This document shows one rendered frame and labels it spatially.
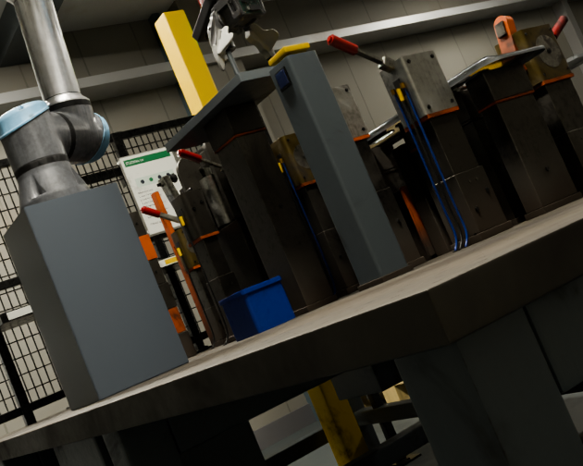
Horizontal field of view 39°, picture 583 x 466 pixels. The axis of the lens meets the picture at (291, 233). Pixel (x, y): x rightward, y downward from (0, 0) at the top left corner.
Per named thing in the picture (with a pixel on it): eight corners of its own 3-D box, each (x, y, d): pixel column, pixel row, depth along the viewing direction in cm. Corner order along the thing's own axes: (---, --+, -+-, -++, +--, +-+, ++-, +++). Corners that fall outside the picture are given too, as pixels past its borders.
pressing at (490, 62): (561, 43, 160) (558, 36, 160) (487, 61, 147) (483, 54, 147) (239, 240, 272) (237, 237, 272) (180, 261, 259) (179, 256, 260)
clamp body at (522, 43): (633, 177, 172) (560, 19, 175) (595, 193, 164) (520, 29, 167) (600, 190, 179) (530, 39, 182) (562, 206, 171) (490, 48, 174)
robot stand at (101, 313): (99, 400, 156) (23, 206, 159) (70, 411, 173) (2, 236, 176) (190, 361, 167) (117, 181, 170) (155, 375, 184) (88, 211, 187)
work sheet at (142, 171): (202, 220, 307) (170, 144, 309) (149, 237, 294) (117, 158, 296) (200, 222, 308) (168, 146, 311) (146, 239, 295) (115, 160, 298)
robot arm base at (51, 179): (32, 207, 163) (14, 161, 163) (16, 229, 175) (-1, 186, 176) (102, 188, 171) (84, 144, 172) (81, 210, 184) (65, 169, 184)
